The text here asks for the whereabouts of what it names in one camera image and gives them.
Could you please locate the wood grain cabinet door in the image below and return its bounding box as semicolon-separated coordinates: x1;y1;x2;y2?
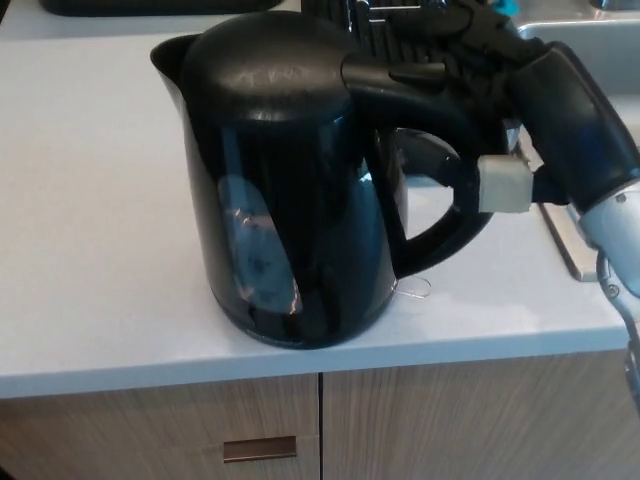
322;349;640;480

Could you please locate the black dish drying rack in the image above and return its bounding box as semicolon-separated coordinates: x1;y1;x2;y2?
301;0;526;154

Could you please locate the recessed metal drawer handle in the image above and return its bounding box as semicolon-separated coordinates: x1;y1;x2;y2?
223;435;297;464

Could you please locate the wood grain drawer front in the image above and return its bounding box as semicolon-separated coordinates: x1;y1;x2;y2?
0;372;321;480

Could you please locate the stainless steel sink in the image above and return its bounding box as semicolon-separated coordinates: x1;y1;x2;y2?
517;22;640;281

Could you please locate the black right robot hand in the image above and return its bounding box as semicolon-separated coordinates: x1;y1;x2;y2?
433;0;640;215

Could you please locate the black flat tray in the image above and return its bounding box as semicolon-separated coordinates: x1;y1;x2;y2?
39;0;284;16

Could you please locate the black electric kettle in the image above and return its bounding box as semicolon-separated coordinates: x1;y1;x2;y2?
148;14;511;350

